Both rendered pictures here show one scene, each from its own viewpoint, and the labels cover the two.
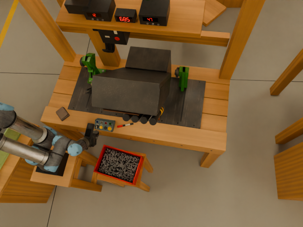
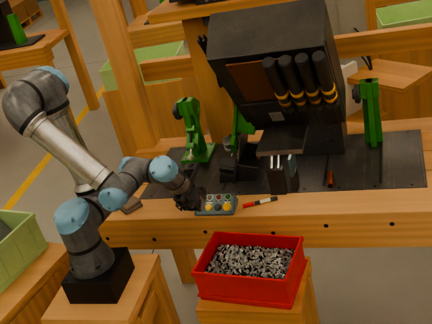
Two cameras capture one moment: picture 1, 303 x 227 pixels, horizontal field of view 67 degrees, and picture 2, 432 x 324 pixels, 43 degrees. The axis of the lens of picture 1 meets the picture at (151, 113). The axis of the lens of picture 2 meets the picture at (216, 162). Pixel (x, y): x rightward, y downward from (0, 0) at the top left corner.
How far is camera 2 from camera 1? 1.25 m
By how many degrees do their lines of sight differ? 39
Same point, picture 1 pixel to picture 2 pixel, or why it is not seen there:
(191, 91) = (394, 144)
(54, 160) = (121, 180)
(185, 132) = (396, 195)
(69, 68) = (146, 155)
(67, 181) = (126, 311)
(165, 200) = not seen: outside the picture
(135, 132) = (283, 210)
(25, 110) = not seen: hidden behind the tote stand
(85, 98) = not seen: hidden behind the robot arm
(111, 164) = (231, 264)
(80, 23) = (187, 8)
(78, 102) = (162, 188)
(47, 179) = (80, 312)
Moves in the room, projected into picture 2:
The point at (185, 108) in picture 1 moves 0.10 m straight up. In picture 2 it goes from (386, 165) to (384, 142)
